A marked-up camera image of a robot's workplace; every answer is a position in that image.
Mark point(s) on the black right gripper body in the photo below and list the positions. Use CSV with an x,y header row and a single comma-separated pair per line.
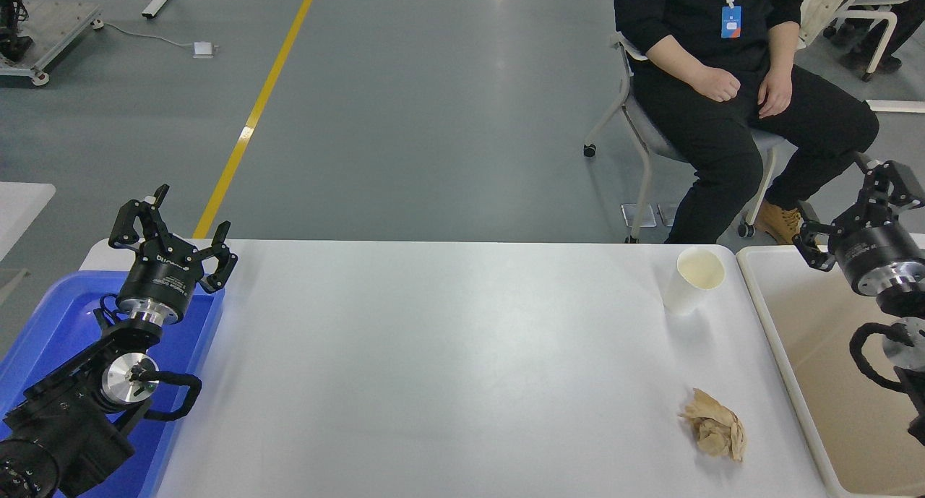
x,y
874,248

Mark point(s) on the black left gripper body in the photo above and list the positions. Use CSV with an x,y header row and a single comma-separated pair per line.
x,y
159,281

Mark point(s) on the white paper cup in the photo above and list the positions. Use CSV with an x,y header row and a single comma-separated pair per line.
x,y
683,295

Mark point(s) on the tan paper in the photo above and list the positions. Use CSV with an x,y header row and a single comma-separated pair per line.
x,y
712,429

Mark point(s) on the person's right forearm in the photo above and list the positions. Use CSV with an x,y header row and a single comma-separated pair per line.
x,y
672,57

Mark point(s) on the person's left forearm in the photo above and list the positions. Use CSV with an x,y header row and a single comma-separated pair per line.
x,y
784,46

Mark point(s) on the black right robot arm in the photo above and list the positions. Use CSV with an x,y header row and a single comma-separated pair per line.
x,y
907,339

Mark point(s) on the person's left hand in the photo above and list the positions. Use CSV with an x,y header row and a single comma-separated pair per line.
x,y
773,93

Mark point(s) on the person's right hand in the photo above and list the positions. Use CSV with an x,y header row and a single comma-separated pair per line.
x,y
715,84

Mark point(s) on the white table foot bar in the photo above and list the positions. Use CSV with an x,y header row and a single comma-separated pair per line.
x,y
900,106

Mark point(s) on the blue plastic tray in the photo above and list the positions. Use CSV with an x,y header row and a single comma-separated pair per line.
x,y
43,324

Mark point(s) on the seated person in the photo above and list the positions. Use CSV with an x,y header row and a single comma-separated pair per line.
x,y
723,144

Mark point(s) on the floor socket plate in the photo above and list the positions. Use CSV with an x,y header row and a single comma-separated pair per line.
x,y
639,215
666,214

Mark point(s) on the large pale bin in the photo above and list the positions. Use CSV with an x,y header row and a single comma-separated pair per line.
x,y
831,411

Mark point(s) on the person in dark trousers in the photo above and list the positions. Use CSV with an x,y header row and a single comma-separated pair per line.
x,y
907,28

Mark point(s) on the white power adapter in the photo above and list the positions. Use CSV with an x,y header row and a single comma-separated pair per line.
x,y
203,48

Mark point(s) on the cream jacket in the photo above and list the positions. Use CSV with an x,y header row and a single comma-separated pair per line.
x,y
827,3

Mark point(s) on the grey wheeled platform cart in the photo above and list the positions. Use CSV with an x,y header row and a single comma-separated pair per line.
x,y
58,28

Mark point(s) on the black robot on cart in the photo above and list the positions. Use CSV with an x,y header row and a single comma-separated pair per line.
x,y
13,21

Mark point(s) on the grey chair with white frame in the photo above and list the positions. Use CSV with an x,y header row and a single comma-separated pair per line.
x,y
654,140

